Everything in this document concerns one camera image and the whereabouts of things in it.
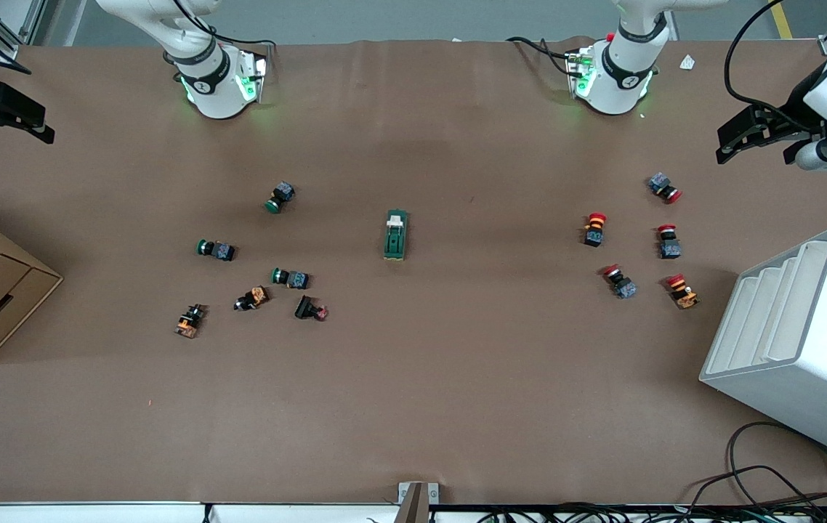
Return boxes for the white foam slotted box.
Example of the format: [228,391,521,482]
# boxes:
[699,224,827,468]

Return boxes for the black selector switch orange block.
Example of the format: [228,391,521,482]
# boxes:
[174,304,207,339]
[233,285,270,312]

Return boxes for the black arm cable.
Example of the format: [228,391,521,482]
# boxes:
[172,0,274,49]
[723,0,821,135]

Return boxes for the black square push button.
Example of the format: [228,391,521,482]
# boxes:
[294,295,328,322]

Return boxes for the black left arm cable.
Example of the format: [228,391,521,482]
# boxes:
[723,0,821,135]

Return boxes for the green mushroom push button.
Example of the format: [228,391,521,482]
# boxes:
[196,238,237,262]
[265,181,296,214]
[271,267,310,290]

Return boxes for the grey metal bracket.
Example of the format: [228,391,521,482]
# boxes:
[398,482,440,523]

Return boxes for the green terminal block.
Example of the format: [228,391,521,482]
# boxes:
[383,209,409,262]

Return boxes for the black tangled cables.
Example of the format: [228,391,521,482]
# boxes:
[432,501,827,523]

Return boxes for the red button blue block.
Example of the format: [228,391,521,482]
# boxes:
[600,264,638,300]
[657,224,682,260]
[648,172,683,204]

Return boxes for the red button orange block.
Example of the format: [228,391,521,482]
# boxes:
[583,212,608,248]
[666,274,700,310]

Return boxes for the black base cable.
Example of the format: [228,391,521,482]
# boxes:
[506,35,576,73]

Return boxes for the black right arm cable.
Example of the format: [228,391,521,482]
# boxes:
[172,0,274,49]

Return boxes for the black looped cable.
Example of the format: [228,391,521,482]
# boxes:
[690,421,827,523]

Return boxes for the white table edge rail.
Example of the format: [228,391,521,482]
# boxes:
[0,501,403,523]

